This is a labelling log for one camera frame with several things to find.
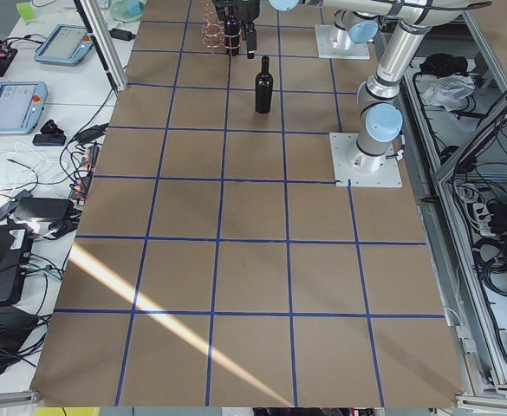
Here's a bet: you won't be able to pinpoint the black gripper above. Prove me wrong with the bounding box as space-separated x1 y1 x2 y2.
234 0 260 59

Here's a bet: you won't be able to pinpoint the dark wine bottle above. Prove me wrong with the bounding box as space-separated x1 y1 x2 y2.
224 15 241 56
255 55 274 114

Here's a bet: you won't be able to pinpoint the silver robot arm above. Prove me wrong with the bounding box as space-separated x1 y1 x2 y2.
330 10 379 50
270 0 491 172

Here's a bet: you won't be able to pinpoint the dark wine bottle in basket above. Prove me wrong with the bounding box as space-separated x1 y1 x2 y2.
224 15 241 56

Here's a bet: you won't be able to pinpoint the black power adapter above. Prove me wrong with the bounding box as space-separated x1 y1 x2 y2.
109 28 135 42

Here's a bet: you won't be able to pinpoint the green glass plate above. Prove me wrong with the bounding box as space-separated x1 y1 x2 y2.
109 0 146 23

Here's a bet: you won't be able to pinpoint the blue teach pendant far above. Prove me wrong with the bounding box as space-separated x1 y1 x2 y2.
34 24 93 66

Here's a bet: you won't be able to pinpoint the blue teach pendant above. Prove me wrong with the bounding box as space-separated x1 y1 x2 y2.
34 24 93 66
0 81 48 135

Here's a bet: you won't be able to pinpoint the crumpled white cloth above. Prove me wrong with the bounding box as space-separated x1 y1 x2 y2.
422 75 475 111

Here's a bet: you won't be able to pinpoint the blue teach pendant near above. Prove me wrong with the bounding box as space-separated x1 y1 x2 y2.
0 81 48 135

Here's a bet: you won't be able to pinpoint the copper wire wine basket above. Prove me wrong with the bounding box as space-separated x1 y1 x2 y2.
201 3 224 53

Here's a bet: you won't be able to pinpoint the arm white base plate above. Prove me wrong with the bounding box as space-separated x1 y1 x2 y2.
315 24 370 60
329 133 402 188

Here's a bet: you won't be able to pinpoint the aluminium frame post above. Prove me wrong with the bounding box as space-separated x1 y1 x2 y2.
74 0 127 92

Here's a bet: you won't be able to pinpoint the coiled black cables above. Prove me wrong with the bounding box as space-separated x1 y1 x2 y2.
471 240 507 300

